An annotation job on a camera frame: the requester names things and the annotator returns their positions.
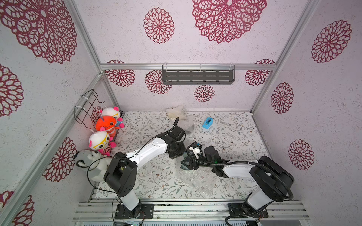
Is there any white plush with striped shirt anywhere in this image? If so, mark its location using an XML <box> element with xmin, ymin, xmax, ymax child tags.
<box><xmin>88</xmin><ymin>131</ymin><xmax>117</xmax><ymax>156</ymax></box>

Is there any grey plush koala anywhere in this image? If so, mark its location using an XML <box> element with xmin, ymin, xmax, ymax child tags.
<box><xmin>75</xmin><ymin>150</ymin><xmax>112</xmax><ymax>182</ymax></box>

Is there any red monster plush toy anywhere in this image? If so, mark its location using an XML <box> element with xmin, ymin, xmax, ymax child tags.
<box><xmin>95</xmin><ymin>116</ymin><xmax>117</xmax><ymax>137</ymax></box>

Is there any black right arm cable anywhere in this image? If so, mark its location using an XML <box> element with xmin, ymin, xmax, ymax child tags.
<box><xmin>186</xmin><ymin>142</ymin><xmax>295</xmax><ymax>226</ymax></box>

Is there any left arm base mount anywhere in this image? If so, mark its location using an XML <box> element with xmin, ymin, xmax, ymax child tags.
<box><xmin>114</xmin><ymin>203</ymin><xmax>155</xmax><ymax>220</ymax></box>

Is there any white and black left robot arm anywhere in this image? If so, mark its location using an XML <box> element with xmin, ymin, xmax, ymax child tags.
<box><xmin>104</xmin><ymin>126</ymin><xmax>186</xmax><ymax>211</ymax></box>

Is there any blue tape dispenser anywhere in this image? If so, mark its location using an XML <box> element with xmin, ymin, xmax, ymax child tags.
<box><xmin>202</xmin><ymin>117</ymin><xmax>214</xmax><ymax>130</ymax></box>

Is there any grey slotted wall shelf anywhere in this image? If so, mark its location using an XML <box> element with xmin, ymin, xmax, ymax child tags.
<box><xmin>161</xmin><ymin>65</ymin><xmax>235</xmax><ymax>85</ymax></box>

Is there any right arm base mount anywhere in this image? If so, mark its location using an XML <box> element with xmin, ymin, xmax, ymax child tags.
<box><xmin>227</xmin><ymin>201</ymin><xmax>269</xmax><ymax>219</ymax></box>

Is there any white plush with blue dots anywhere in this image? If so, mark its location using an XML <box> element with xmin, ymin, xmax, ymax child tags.
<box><xmin>100</xmin><ymin>106</ymin><xmax>125</xmax><ymax>129</ymax></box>

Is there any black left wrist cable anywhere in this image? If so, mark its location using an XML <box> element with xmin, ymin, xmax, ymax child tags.
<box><xmin>169</xmin><ymin>117</ymin><xmax>187</xmax><ymax>142</ymax></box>

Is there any black wire wall basket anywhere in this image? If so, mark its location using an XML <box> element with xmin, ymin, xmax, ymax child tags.
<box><xmin>74</xmin><ymin>89</ymin><xmax>104</xmax><ymax>129</ymax></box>

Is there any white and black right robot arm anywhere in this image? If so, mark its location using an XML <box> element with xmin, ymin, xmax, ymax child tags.
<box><xmin>181</xmin><ymin>142</ymin><xmax>294</xmax><ymax>214</ymax></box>

